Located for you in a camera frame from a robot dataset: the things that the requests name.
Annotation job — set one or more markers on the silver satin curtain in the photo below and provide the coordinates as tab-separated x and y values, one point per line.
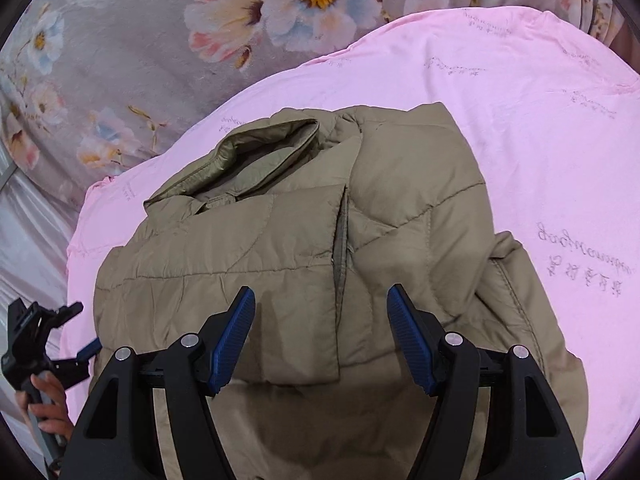
35	231

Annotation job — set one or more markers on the pink bed sheet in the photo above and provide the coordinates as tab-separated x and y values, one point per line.
552	117

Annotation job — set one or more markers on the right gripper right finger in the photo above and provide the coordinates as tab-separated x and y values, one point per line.
526	434

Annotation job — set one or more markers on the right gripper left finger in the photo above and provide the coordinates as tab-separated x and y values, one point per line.
145	404

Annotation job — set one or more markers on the person's left hand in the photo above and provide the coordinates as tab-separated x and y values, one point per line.
53	416

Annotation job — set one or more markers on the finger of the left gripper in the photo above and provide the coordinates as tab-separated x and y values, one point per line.
92	349
53	319

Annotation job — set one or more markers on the grey floral blanket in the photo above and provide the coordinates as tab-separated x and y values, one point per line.
91	88

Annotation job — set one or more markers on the olive quilted jacket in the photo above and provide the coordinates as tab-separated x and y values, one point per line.
320	213

